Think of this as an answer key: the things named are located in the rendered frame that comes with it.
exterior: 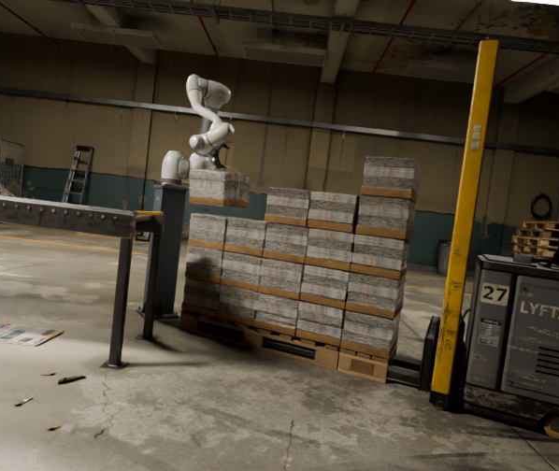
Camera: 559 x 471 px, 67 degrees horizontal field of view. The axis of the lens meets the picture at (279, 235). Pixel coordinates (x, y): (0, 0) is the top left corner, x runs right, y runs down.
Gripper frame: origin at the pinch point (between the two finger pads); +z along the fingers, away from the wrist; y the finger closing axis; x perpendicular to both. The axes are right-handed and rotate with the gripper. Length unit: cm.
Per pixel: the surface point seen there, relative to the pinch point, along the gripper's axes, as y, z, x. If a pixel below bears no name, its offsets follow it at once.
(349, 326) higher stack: 97, -12, 111
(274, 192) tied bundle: 24, -18, 51
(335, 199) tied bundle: 24, -18, 91
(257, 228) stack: 48, -16, 42
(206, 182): 22.4, -17.8, -1.0
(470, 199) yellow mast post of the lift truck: 18, -38, 165
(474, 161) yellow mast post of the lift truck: 0, -39, 164
